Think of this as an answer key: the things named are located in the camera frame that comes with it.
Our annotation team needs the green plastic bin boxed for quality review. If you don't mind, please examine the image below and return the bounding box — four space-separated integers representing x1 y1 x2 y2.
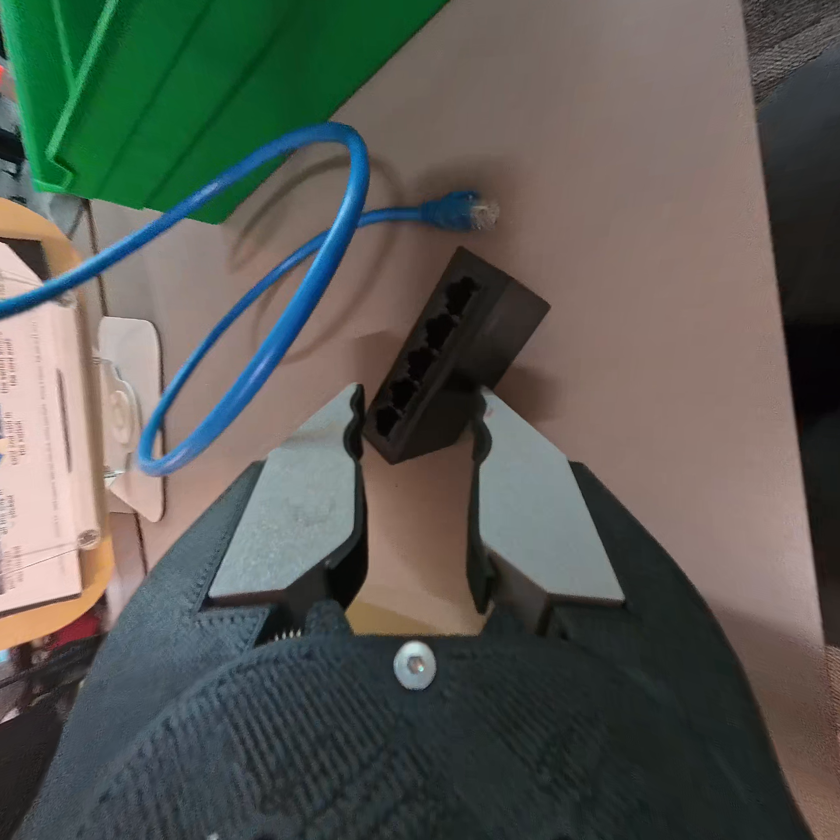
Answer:
10 0 451 226

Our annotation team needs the instruction sheet on wooden stand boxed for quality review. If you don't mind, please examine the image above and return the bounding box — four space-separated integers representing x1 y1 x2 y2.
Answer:
0 197 118 652

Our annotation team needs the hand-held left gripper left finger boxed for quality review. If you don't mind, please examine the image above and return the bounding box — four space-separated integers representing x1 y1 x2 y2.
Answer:
207 384 367 610

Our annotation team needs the black network switch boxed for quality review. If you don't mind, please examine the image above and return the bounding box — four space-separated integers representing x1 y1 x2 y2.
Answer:
363 246 551 466

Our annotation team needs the white stand base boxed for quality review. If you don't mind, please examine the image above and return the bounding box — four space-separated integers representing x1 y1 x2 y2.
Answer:
97 317 165 524

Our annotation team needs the person's black clothing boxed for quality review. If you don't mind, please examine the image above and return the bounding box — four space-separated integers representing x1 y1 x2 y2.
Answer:
755 49 840 657

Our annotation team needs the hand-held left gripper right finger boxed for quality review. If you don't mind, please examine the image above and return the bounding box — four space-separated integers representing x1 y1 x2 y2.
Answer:
466 386 627 624

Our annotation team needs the blue ethernet cable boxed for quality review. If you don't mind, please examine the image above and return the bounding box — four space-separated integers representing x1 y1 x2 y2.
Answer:
0 122 501 477

